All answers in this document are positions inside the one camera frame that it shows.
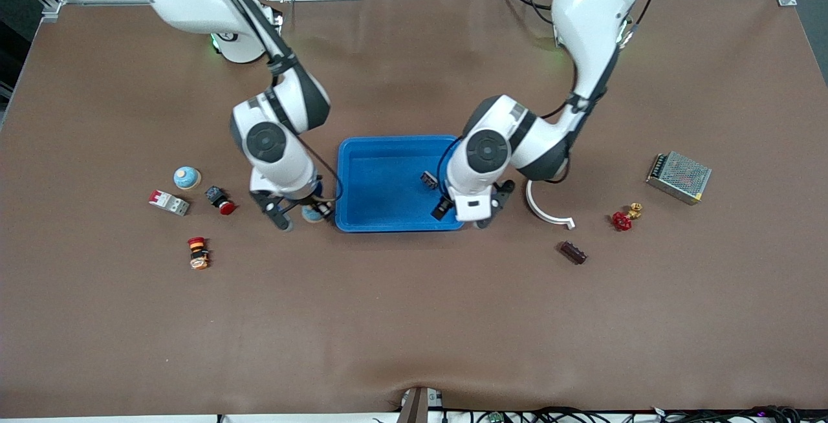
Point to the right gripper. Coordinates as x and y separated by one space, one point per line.
318 204

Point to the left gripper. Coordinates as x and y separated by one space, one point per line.
441 206

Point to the blue dome bell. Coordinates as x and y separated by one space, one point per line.
187 178
312 215

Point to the small black terminal block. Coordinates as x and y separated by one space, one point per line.
429 181

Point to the dark electrolytic capacitor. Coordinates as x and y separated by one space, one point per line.
573 252

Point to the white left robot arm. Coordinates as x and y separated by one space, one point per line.
588 9

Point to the blue plastic tray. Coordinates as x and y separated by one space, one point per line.
388 184

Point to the red yellow emergency stop button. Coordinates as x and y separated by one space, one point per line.
198 253

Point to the white red circuit breaker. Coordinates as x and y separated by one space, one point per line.
171 204

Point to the metal mesh power supply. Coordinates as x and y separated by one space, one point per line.
679 177

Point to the metal table clamp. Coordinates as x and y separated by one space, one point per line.
417 407

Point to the red push button switch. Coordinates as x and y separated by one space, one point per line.
218 198

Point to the white curved plastic bracket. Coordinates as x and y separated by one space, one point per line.
555 220

